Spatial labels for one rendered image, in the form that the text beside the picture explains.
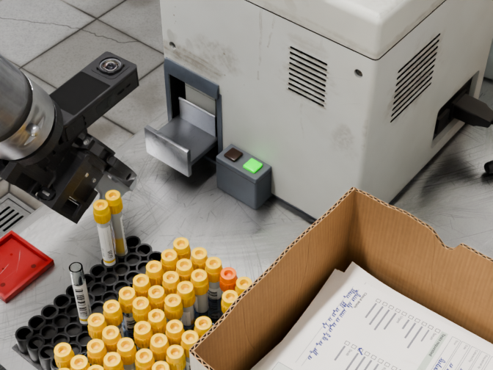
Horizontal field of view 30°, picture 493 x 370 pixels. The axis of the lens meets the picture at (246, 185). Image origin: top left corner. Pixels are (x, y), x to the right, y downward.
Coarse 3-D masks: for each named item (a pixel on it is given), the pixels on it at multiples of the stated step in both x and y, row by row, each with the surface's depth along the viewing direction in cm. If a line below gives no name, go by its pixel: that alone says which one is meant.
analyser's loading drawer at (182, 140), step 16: (192, 112) 108; (208, 112) 106; (160, 128) 109; (176, 128) 109; (192, 128) 109; (208, 128) 108; (160, 144) 106; (176, 144) 104; (192, 144) 107; (208, 144) 107; (176, 160) 106; (192, 160) 105
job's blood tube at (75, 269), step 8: (72, 264) 86; (80, 264) 86; (72, 272) 86; (80, 272) 86; (72, 280) 87; (80, 280) 87; (80, 288) 87; (80, 296) 88; (88, 296) 89; (80, 304) 89; (88, 304) 90; (80, 312) 90; (88, 312) 90; (80, 320) 91
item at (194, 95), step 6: (186, 84) 106; (186, 90) 107; (192, 90) 106; (198, 90) 106; (186, 96) 108; (192, 96) 107; (198, 96) 106; (204, 96) 106; (210, 96) 105; (192, 102) 108; (198, 102) 107; (204, 102) 106; (210, 102) 106; (204, 108) 107; (210, 108) 106; (216, 114) 106
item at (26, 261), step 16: (0, 240) 101; (16, 240) 102; (0, 256) 100; (16, 256) 100; (32, 256) 100; (48, 256) 99; (0, 272) 99; (16, 272) 99; (32, 272) 99; (0, 288) 97; (16, 288) 96
